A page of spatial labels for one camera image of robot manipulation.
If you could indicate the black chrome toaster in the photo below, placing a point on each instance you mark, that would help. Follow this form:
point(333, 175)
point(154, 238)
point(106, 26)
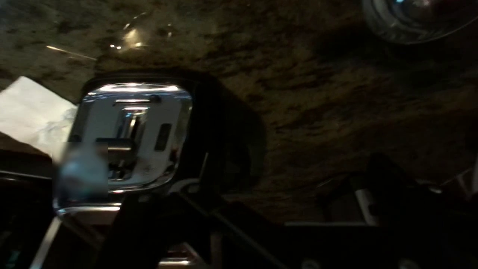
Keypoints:
point(128, 139)

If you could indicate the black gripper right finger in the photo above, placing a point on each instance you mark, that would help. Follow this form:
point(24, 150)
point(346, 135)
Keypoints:
point(397, 199)

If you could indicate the tan cloth napkin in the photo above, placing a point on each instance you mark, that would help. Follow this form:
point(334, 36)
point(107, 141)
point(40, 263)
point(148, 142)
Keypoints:
point(34, 117)

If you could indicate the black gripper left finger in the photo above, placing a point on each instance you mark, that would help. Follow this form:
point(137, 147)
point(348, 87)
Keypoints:
point(131, 234)

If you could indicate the small shiny metal bowl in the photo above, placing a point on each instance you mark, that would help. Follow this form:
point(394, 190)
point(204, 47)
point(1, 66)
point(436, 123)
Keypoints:
point(420, 20)

